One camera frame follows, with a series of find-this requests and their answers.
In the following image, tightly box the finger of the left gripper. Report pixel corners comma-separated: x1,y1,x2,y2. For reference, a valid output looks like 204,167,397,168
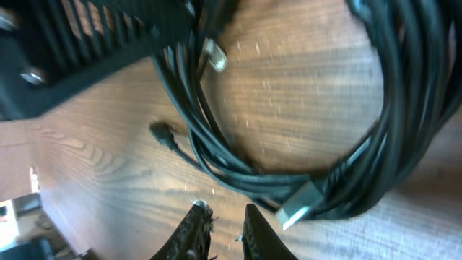
1,0,201,121

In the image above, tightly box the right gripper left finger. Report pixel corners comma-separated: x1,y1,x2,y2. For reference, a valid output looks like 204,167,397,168
150,200,214,260

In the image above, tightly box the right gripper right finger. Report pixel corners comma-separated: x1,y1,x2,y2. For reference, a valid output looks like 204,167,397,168
241,204,297,260

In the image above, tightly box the black USB cable bundle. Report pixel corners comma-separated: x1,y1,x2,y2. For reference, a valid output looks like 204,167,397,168
148,0,462,232

